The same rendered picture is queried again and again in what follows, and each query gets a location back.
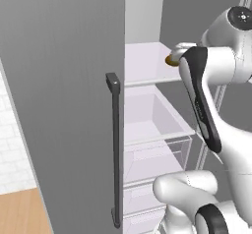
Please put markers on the brown round food item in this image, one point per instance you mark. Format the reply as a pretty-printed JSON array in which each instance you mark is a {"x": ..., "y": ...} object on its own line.
[{"x": 170, "y": 60}]

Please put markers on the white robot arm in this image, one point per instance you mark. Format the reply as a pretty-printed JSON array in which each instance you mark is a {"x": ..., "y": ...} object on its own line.
[{"x": 229, "y": 146}]

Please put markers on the clear fridge drawer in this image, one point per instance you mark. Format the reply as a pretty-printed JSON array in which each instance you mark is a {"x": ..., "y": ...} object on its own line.
[
  {"x": 141, "y": 198},
  {"x": 154, "y": 161}
]

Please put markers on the grey fridge door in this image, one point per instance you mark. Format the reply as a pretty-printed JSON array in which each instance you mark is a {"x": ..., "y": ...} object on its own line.
[{"x": 62, "y": 97}]

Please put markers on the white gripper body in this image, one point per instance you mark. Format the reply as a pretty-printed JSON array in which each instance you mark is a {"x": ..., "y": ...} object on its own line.
[{"x": 181, "y": 49}]

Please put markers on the grey fridge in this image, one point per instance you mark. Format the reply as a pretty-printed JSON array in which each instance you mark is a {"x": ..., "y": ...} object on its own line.
[{"x": 183, "y": 18}]

